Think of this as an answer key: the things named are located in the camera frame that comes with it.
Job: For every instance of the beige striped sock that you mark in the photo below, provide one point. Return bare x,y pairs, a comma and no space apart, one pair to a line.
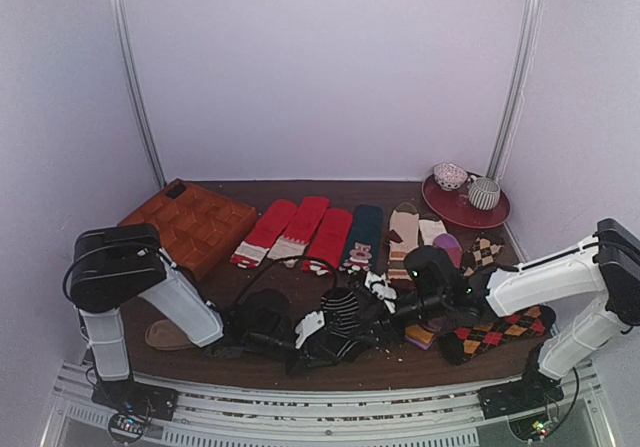
402,239

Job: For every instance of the brown argyle sock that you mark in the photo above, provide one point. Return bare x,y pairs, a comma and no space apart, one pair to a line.
482,253

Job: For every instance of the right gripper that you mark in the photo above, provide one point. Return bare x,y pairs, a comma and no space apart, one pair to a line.
378,312

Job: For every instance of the black orange argyle sock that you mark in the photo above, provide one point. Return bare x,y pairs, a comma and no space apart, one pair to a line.
466,343

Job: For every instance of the orange divided organizer tray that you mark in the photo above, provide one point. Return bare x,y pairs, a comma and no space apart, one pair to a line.
197,227

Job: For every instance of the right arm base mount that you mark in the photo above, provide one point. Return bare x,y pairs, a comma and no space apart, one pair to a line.
530,404

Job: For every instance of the left aluminium frame post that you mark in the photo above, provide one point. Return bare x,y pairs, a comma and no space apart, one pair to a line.
135,91

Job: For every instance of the red sock middle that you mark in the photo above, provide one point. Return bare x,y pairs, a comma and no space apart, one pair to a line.
300,231

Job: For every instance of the red sock right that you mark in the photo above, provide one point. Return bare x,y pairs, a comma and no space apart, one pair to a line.
331,236

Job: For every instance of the purple yellow sock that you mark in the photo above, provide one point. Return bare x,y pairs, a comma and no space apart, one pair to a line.
423,335

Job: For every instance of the right aluminium frame post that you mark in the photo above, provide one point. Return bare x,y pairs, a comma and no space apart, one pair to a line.
515,95

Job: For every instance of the black white striped sock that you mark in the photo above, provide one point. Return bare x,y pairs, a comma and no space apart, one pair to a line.
341,309

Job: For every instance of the tan sock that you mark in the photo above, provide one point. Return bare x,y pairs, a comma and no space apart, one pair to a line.
164,335

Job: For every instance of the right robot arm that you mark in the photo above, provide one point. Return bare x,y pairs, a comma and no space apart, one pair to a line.
605,264

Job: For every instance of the dark green reindeer sock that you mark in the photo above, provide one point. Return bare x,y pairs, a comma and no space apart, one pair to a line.
363,242

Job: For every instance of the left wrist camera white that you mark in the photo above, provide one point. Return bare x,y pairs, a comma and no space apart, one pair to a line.
308,326

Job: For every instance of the purple magenta sock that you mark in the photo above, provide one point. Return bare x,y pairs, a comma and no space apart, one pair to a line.
451,246

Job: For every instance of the striped grey cup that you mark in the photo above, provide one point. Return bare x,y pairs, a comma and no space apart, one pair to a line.
483,193

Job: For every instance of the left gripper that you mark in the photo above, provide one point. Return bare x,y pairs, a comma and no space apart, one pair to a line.
313,349

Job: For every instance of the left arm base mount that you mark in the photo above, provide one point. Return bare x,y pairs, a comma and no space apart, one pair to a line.
136,405

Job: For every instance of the aluminium frame post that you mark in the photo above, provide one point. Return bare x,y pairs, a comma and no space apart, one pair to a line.
515,95
135,91

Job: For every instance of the patterned white bowl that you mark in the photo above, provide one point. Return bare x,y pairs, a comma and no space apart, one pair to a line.
449,176

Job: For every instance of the dark red plate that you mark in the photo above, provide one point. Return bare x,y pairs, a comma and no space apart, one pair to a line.
454,206

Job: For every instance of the cream short sock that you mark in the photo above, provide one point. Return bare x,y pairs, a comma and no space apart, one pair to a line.
429,230

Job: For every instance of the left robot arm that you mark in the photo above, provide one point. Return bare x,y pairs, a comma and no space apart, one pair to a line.
112,266

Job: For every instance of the red sock left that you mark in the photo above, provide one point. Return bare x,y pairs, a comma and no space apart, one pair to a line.
254,248

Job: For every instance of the red sock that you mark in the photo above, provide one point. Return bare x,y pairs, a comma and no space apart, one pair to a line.
331,236
300,231
254,248

